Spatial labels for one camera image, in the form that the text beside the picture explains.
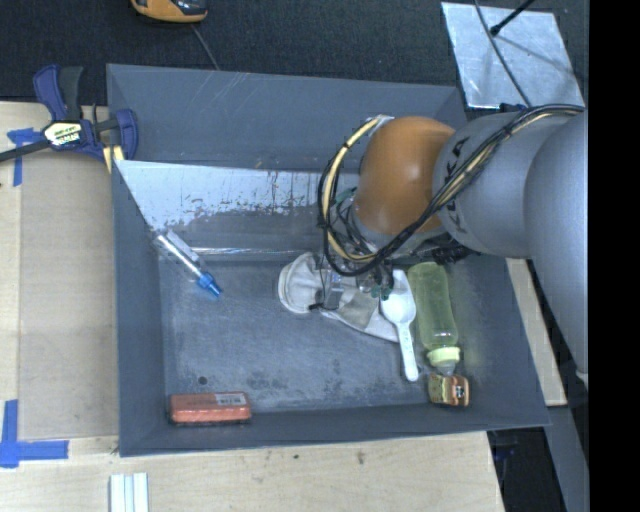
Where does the white plastic spoon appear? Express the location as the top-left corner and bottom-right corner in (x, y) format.
(379, 269), (421, 383)

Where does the white cloth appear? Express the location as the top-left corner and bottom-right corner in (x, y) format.
(277, 251), (407, 344)

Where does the clear bottle with yellow liquid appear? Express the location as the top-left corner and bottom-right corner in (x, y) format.
(406, 261), (463, 376)

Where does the grey metal bin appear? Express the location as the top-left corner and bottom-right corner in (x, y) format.
(105, 63), (553, 458)

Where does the clear syringe with blue tip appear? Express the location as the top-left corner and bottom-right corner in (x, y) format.
(151, 229), (223, 302)

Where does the orange flat block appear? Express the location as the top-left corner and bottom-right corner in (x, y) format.
(166, 390), (253, 427)

